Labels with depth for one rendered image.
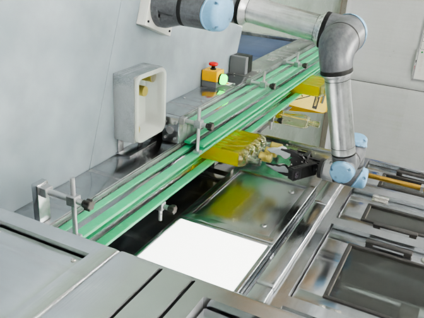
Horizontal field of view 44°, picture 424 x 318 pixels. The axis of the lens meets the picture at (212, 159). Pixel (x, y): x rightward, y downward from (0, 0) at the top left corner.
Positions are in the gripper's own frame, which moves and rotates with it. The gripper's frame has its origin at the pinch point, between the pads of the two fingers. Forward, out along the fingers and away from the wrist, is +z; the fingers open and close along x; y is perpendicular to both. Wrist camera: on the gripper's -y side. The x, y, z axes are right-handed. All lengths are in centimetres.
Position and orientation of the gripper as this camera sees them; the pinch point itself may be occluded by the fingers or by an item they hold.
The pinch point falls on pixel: (269, 158)
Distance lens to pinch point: 194.5
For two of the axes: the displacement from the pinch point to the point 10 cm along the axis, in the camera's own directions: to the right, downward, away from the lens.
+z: -8.9, -2.3, 3.9
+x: 0.6, -9.1, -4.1
